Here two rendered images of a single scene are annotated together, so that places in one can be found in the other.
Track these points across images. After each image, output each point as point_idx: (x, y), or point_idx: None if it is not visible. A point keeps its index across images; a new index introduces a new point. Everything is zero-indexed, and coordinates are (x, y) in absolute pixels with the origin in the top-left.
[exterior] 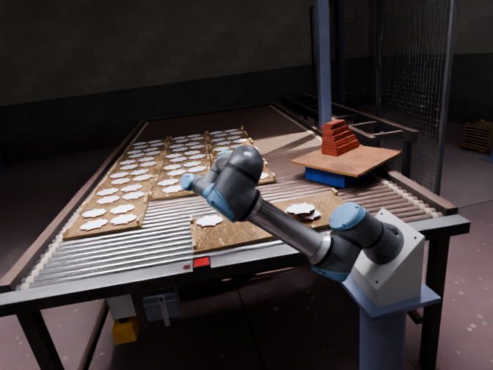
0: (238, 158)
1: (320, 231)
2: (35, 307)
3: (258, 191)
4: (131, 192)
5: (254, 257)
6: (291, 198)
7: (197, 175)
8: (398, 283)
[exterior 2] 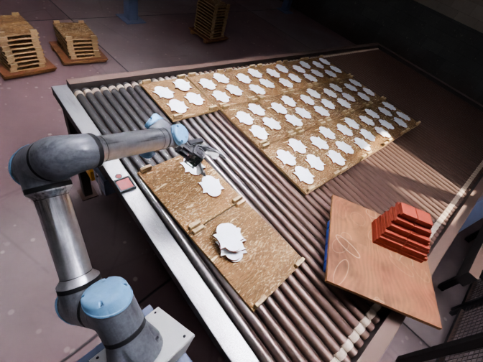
0: (36, 144)
1: (213, 270)
2: (63, 109)
3: (46, 187)
4: (227, 93)
5: (145, 222)
6: (274, 221)
7: (162, 124)
8: None
